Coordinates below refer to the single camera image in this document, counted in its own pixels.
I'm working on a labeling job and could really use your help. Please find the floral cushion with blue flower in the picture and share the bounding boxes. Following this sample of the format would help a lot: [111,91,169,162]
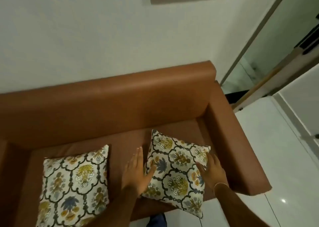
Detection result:
[141,129,211,219]
[36,145,110,227]

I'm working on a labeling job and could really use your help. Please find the glass door with metal frame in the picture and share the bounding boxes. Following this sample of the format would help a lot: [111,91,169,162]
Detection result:
[220,0,319,113]

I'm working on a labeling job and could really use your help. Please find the person's right forearm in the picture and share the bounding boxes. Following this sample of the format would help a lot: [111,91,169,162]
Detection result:
[214,184,271,227]

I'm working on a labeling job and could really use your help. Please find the person's blue trousers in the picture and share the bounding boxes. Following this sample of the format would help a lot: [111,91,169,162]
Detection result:
[149,213,167,227]

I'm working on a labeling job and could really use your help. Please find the black slatted fixture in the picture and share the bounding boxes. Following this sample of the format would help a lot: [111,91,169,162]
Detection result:
[294,20,319,56]

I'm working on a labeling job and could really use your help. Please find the person's left hand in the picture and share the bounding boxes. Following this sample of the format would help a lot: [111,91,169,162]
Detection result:
[121,146,158,198]

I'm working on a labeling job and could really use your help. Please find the person's right hand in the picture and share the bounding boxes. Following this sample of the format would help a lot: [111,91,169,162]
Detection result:
[196,152,229,193]

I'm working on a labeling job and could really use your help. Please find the thin silver bangle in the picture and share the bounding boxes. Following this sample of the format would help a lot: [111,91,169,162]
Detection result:
[213,183,229,195]

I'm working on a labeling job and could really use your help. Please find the person's left forearm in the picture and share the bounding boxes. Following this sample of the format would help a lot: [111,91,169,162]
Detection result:
[93,185,143,227]

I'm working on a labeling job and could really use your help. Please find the brown leather sofa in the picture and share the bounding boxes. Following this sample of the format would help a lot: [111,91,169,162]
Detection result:
[0,61,272,227]

